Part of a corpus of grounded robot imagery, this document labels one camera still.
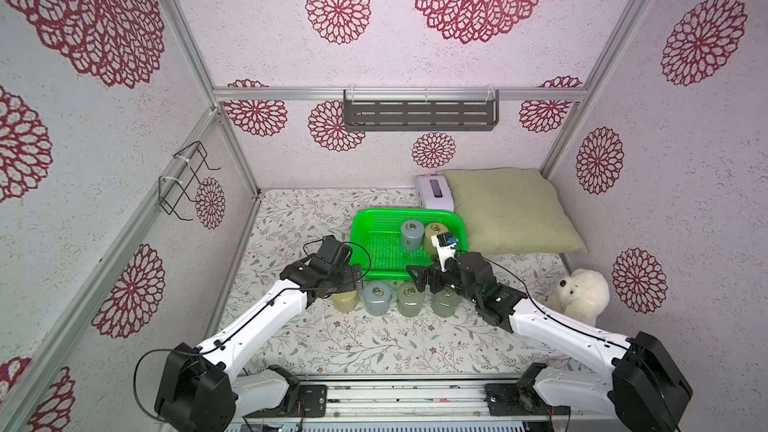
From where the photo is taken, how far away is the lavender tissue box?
108cm

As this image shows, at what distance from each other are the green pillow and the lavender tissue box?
1.1 inches

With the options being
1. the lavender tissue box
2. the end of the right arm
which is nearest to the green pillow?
the lavender tissue box

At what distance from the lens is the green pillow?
962 mm

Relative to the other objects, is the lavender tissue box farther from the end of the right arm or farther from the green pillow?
the end of the right arm
